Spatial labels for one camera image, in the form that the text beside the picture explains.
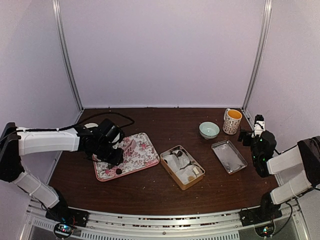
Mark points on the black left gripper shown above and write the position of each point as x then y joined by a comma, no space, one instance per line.
116,160

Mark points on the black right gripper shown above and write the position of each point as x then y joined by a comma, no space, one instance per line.
247,133

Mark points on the pink metal tongs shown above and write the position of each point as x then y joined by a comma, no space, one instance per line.
130,148

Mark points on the bear print tin lid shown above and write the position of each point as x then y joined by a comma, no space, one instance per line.
229,157

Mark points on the white chocolate piece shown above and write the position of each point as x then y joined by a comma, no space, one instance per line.
195,170

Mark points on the caramel shell chocolate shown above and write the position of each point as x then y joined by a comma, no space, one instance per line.
191,178

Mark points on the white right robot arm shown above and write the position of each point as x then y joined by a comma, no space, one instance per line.
310,151

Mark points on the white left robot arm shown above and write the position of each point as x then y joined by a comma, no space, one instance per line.
16,142

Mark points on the pink floral serving tray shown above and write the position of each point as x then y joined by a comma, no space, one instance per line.
144,156

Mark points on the white floral mug yellow inside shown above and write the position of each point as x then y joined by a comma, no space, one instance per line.
231,121

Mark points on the white round cup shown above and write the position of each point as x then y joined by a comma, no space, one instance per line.
91,125

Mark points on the light blue ceramic bowl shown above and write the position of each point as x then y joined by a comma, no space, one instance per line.
209,130

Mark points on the tan tin box paper cups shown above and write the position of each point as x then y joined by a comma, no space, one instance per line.
180,168

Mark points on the left circuit board with leds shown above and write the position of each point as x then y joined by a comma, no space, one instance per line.
63,231

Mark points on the circuit board with leds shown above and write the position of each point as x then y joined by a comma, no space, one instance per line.
265,231
63,231

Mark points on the right circuit board with leds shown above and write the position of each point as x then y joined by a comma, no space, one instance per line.
265,231

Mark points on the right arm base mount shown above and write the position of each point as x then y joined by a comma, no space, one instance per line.
264,213

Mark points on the right side aluminium base rail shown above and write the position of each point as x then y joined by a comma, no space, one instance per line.
297,185

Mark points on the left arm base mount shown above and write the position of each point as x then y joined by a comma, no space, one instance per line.
62,213

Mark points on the front aluminium frame rail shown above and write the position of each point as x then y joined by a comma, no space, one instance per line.
224,225

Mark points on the right rear aluminium corner post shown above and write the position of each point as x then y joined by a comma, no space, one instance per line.
264,31

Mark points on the aluminium corner post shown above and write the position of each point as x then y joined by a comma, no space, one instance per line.
65,53
264,31

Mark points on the left rear aluminium corner post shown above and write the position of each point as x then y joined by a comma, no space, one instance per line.
65,53

